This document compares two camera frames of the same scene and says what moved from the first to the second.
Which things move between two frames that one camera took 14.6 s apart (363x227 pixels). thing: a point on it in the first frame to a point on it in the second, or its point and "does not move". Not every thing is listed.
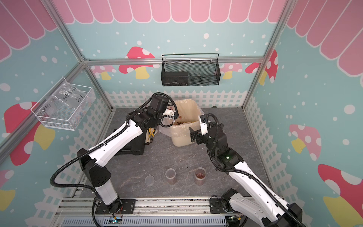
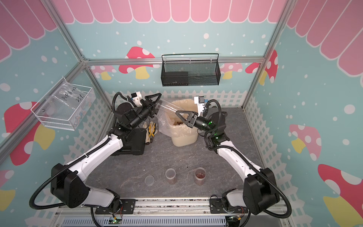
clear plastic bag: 68,104 does not move
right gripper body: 201,138 to 200,123
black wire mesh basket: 190,69 does not move
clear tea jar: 200,176 does not move
